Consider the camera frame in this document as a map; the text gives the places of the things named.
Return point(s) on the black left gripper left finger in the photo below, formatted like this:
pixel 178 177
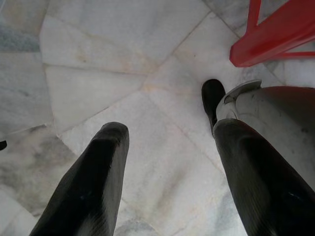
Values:
pixel 86 186

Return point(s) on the red plastic stool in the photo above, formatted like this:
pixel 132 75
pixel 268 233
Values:
pixel 270 37

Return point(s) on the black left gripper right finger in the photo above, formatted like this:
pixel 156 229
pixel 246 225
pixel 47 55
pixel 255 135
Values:
pixel 265 196

